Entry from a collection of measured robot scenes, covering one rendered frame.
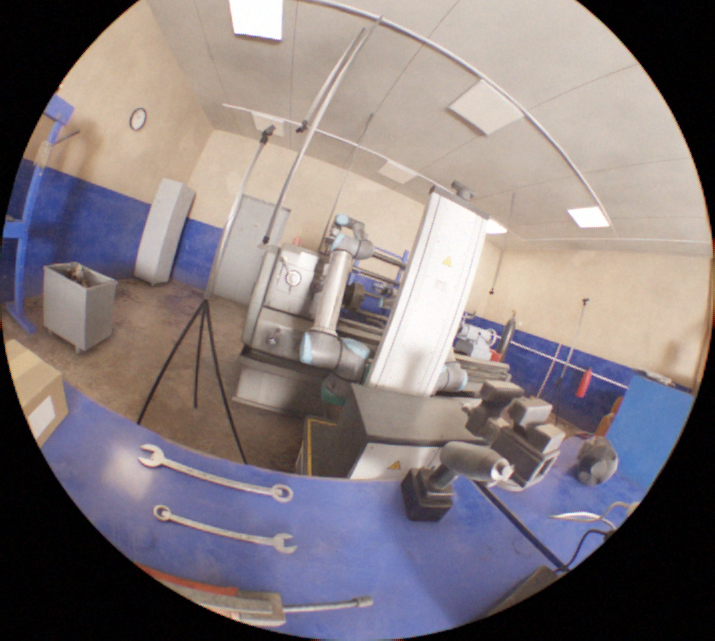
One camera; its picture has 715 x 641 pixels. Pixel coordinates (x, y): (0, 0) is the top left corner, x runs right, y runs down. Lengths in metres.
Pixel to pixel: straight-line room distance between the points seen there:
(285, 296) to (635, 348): 5.32
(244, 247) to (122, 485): 4.92
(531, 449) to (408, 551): 0.39
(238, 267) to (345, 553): 5.02
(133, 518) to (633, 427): 1.44
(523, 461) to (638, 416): 0.69
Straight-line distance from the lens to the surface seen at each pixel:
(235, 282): 5.21
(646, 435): 1.29
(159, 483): 0.47
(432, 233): 1.13
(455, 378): 1.51
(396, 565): 0.47
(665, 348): 5.21
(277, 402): 2.12
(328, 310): 1.21
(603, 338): 5.41
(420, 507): 0.50
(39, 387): 0.51
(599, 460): 1.00
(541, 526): 0.73
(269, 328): 1.75
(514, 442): 0.74
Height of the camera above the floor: 1.25
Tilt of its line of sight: 1 degrees down
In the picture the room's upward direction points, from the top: 19 degrees clockwise
